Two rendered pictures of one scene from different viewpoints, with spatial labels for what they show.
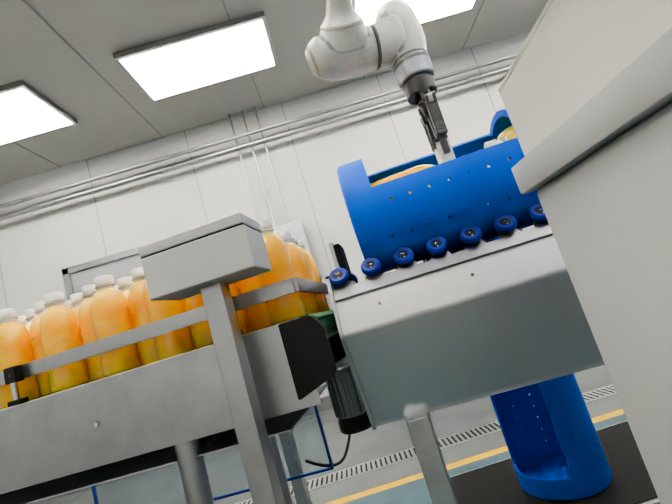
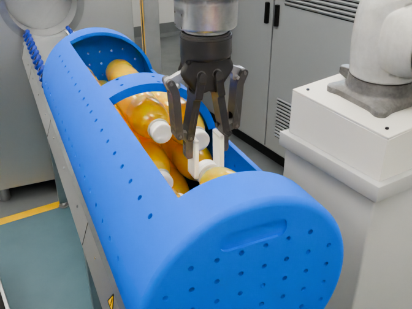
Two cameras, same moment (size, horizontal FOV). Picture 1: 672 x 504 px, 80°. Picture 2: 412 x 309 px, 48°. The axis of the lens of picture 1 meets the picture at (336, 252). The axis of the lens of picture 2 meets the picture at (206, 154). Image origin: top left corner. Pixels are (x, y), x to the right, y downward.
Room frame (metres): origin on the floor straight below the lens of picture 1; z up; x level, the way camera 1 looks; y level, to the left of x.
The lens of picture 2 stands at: (1.24, 0.27, 1.52)
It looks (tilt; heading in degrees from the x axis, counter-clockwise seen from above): 28 degrees down; 240
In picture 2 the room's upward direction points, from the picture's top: straight up
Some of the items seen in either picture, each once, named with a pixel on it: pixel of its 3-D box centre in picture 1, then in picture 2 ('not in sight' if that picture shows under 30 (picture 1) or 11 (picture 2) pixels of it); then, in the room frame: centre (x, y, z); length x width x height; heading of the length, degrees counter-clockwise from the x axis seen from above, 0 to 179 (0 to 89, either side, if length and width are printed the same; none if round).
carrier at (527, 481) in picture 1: (517, 349); not in sight; (1.46, -0.51, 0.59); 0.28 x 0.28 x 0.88
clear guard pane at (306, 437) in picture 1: (194, 419); not in sight; (1.33, 0.59, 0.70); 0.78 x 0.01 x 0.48; 84
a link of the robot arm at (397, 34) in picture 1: (395, 35); not in sight; (0.90, -0.30, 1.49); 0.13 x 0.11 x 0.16; 95
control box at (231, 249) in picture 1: (207, 258); not in sight; (0.73, 0.23, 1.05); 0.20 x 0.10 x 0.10; 84
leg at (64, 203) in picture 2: not in sight; (56, 157); (0.83, -2.03, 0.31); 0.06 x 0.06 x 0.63; 84
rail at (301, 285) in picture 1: (315, 287); not in sight; (1.00, 0.07, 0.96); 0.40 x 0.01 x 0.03; 174
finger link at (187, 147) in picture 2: not in sight; (183, 143); (0.95, -0.32, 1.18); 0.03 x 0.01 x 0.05; 174
